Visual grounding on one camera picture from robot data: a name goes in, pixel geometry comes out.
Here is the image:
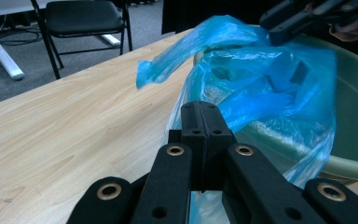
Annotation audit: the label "blue plastic bag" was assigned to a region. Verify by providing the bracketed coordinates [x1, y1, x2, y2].
[135, 14, 338, 224]

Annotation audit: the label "green plastic basin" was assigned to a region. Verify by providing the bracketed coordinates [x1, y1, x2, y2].
[192, 25, 358, 182]

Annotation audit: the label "black folding chair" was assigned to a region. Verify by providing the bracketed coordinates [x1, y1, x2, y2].
[30, 0, 134, 80]

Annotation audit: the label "black floor cables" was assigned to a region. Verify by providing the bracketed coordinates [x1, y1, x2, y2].
[0, 15, 44, 48]

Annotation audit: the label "black curtain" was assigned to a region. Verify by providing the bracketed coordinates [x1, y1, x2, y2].
[160, 0, 293, 35]

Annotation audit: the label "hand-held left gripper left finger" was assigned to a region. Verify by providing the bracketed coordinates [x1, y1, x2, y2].
[180, 100, 207, 192]

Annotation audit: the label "white table frame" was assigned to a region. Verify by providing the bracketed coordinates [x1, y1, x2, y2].
[0, 0, 121, 81]

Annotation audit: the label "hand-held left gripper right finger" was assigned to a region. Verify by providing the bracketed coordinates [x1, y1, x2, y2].
[200, 100, 238, 192]

